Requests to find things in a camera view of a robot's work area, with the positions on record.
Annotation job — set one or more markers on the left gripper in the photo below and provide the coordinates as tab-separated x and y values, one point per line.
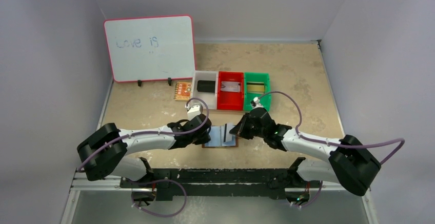
204	138

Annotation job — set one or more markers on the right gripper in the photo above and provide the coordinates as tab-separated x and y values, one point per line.
244	127

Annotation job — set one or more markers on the striped card from holder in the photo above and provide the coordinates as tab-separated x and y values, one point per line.
227	139

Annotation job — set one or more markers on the brown leather card holder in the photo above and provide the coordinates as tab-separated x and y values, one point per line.
215	137

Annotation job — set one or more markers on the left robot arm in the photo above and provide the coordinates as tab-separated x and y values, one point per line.
106	151

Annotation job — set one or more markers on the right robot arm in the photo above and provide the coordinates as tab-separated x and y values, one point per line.
341	161

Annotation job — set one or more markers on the gold card in green bin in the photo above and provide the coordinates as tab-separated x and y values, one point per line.
255	87

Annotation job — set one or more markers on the silver card in red bin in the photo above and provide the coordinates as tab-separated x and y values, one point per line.
231	86

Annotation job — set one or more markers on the orange patterned card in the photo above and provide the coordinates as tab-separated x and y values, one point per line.
182	91

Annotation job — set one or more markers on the black card in white bin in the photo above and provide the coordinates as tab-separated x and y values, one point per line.
207	86

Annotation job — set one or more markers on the red plastic bin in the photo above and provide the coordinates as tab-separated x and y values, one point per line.
230	100

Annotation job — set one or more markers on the white plastic bin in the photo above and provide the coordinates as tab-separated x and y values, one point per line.
209	98

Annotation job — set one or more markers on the green plastic bin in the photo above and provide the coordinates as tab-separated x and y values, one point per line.
254	77

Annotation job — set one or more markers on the pink framed whiteboard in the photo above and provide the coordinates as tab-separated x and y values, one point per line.
151	48

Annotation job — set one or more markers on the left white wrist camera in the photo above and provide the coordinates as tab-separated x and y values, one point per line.
194	110

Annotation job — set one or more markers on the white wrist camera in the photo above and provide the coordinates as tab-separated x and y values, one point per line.
255	103
194	110

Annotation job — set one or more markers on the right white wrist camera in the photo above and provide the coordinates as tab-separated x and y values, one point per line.
255	103

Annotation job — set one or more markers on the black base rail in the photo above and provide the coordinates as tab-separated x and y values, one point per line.
275	184

